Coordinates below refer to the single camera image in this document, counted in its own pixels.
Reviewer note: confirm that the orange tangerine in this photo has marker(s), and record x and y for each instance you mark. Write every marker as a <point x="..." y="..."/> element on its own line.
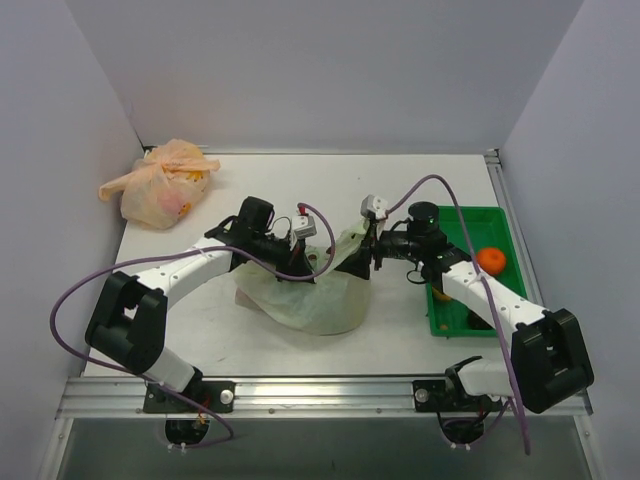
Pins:
<point x="492" y="260"/>

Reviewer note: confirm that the aluminium rail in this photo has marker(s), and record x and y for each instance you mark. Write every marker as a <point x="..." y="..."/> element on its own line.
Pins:
<point x="498" y="180"/>
<point x="255" y="397"/>

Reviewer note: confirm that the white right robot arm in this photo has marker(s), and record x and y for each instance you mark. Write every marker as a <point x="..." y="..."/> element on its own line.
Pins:
<point x="546" y="356"/>

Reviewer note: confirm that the yellow orange lemon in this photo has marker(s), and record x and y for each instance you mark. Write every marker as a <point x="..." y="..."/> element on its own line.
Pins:
<point x="439" y="296"/>

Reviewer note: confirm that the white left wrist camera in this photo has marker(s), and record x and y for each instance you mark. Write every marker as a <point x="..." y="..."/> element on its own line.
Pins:
<point x="303" y="224"/>

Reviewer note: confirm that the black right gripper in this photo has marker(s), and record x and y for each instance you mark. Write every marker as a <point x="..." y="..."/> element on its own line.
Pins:
<point x="376" y="247"/>

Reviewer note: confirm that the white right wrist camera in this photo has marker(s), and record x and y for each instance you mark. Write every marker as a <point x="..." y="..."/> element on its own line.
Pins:
<point x="373" y="207"/>

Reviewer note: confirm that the dark purple passion fruit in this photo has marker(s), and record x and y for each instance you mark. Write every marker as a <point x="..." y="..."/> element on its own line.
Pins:
<point x="475" y="322"/>

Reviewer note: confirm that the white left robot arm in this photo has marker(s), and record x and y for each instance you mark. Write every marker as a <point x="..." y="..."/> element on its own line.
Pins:
<point x="128" y="324"/>

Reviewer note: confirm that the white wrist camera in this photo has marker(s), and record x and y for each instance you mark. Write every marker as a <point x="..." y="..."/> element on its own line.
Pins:
<point x="303" y="224"/>
<point x="373" y="207"/>

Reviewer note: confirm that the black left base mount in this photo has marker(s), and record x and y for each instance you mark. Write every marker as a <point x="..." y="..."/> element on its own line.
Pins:
<point x="215" y="395"/>

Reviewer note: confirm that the pale green plastic bag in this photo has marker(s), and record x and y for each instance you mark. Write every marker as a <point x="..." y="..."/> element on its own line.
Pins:
<point x="334" y="303"/>

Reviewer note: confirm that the orange filled plastic bag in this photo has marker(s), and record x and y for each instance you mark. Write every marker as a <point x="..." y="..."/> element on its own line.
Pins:
<point x="163" y="186"/>

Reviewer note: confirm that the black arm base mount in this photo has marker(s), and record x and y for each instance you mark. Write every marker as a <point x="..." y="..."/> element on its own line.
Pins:
<point x="445" y="394"/>

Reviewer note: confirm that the aluminium front rail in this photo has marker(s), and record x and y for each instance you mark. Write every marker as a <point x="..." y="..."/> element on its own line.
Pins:
<point x="255" y="397"/>

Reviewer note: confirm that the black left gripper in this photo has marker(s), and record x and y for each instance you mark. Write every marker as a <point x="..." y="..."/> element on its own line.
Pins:
<point x="298" y="255"/>

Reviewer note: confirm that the aluminium right side rail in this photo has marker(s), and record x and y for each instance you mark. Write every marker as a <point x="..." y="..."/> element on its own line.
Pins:
<point x="498" y="180"/>

